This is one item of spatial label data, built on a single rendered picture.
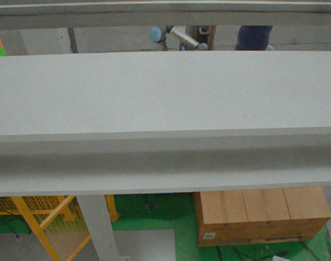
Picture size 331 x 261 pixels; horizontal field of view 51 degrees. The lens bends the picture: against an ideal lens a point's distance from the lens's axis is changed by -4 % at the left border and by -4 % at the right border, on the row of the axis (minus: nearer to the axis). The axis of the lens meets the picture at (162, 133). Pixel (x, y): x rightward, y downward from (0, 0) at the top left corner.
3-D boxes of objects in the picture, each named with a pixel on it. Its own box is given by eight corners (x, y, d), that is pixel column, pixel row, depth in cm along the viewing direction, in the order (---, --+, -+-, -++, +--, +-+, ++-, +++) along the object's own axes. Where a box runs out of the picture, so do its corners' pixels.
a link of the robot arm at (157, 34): (180, 74, 344) (166, 22, 310) (172, 82, 336) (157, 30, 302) (170, 72, 351) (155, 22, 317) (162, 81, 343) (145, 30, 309)
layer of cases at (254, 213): (199, 241, 345) (204, 224, 314) (190, 158, 407) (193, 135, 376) (316, 234, 350) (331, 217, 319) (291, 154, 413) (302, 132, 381)
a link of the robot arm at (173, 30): (162, 23, 328) (206, 53, 322) (156, 29, 322) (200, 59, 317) (165, 14, 319) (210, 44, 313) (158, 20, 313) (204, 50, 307)
